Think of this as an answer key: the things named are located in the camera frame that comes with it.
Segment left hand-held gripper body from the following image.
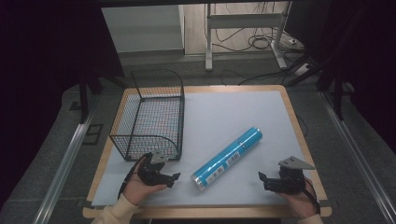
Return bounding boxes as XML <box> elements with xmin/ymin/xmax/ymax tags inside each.
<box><xmin>136</xmin><ymin>150</ymin><xmax>171</xmax><ymax>187</ymax></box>

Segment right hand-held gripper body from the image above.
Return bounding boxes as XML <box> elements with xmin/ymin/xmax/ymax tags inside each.
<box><xmin>270</xmin><ymin>155</ymin><xmax>317</xmax><ymax>196</ymax></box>

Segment blue cylindrical roll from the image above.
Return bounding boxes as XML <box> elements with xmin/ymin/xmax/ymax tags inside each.
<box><xmin>191</xmin><ymin>126</ymin><xmax>263</xmax><ymax>192</ymax></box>

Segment black wire mesh basket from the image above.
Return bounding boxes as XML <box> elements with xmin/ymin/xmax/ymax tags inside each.
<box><xmin>109</xmin><ymin>68</ymin><xmax>186</xmax><ymax>162</ymax></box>

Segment person's left hand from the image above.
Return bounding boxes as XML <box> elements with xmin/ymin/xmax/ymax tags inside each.
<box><xmin>122</xmin><ymin>156</ymin><xmax>168</xmax><ymax>206</ymax></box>

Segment person's right hand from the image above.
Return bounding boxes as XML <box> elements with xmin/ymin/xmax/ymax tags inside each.
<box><xmin>276</xmin><ymin>176</ymin><xmax>321</xmax><ymax>220</ymax></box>

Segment black floor socket plate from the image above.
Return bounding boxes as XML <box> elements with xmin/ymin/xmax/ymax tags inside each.
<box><xmin>81</xmin><ymin>123</ymin><xmax>105</xmax><ymax>146</ymax></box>

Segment light grey table mat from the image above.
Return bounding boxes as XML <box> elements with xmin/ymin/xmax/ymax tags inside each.
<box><xmin>91</xmin><ymin>90</ymin><xmax>316</xmax><ymax>207</ymax></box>

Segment black metal stand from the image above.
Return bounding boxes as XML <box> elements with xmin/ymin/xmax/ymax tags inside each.
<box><xmin>78</xmin><ymin>73</ymin><xmax>105</xmax><ymax>125</ymax></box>
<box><xmin>317</xmin><ymin>66</ymin><xmax>356</xmax><ymax>121</ymax></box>

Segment white power strip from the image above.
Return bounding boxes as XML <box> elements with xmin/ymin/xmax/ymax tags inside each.
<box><xmin>293</xmin><ymin>63</ymin><xmax>314</xmax><ymax>77</ymax></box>

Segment white cabinet panel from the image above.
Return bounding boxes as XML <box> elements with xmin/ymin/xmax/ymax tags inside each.
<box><xmin>100</xmin><ymin>4</ymin><xmax>186</xmax><ymax>54</ymax></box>

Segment dark curtain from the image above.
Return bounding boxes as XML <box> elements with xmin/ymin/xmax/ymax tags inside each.
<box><xmin>284</xmin><ymin>0</ymin><xmax>396</xmax><ymax>153</ymax></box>
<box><xmin>0</xmin><ymin>0</ymin><xmax>125</xmax><ymax>200</ymax></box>

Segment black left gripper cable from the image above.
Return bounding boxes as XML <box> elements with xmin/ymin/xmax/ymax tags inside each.
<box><xmin>117</xmin><ymin>155</ymin><xmax>148</xmax><ymax>201</ymax></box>

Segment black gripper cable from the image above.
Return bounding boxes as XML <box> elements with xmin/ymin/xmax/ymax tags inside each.
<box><xmin>117</xmin><ymin>155</ymin><xmax>148</xmax><ymax>201</ymax></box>
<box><xmin>302</xmin><ymin>178</ymin><xmax>322</xmax><ymax>217</ymax></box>

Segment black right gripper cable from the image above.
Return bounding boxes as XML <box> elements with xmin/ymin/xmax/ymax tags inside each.
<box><xmin>302</xmin><ymin>178</ymin><xmax>322</xmax><ymax>217</ymax></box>

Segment silver metal floor rail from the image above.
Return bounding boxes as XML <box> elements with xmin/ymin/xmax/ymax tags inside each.
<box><xmin>32</xmin><ymin>94</ymin><xmax>101</xmax><ymax>224</ymax></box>
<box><xmin>318</xmin><ymin>91</ymin><xmax>396</xmax><ymax>224</ymax></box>

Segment black floor cables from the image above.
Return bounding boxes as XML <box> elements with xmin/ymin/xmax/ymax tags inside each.
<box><xmin>214</xmin><ymin>3</ymin><xmax>309</xmax><ymax>87</ymax></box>

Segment white metal desk frame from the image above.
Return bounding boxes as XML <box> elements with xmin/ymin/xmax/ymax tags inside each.
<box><xmin>204</xmin><ymin>1</ymin><xmax>292</xmax><ymax>73</ymax></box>

